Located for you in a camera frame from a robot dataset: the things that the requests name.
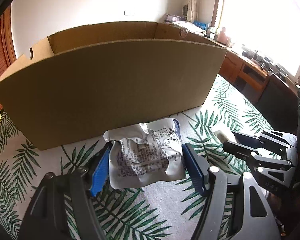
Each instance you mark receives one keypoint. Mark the brown cardboard box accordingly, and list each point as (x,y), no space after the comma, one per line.
(86,80)

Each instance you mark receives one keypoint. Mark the wooden sideboard cabinet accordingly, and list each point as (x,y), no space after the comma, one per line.
(274,97)

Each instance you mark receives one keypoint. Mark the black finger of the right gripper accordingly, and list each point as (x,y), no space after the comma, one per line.
(241,151)

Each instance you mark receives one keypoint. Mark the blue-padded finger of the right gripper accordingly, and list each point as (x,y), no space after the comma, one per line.
(245,140)

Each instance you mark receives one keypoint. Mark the white blue foil snack pouch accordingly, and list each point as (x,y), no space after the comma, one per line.
(143,154)

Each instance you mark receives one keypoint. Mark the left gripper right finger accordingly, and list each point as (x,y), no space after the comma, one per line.
(197,167)

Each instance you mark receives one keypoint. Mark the beige curtain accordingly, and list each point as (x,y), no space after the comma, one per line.
(192,0)

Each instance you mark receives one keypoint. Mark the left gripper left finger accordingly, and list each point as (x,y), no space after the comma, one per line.
(99,170)

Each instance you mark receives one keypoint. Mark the white cake snack packet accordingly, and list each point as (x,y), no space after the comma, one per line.
(224,136)

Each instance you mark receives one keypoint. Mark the palm leaf print bedsheet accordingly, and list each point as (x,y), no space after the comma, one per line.
(44,194)

